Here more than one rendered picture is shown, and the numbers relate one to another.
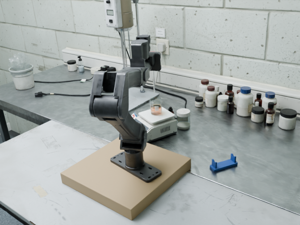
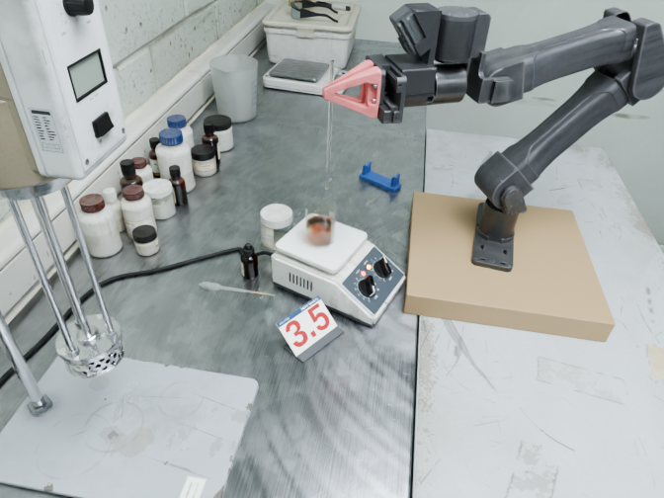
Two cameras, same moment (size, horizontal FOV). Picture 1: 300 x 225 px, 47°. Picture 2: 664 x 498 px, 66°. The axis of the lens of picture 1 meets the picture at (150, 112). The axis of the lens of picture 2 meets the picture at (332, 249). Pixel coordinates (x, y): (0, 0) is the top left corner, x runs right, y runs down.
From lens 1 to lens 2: 178 cm
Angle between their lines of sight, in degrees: 97
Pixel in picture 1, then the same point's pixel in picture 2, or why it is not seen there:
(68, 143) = (493, 434)
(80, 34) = not seen: outside the picture
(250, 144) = (299, 169)
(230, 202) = (450, 168)
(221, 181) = (417, 179)
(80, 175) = (586, 290)
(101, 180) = (563, 259)
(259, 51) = not seen: hidden behind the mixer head
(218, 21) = not seen: outside the picture
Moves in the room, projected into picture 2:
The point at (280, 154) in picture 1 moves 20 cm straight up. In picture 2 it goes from (313, 146) to (315, 69)
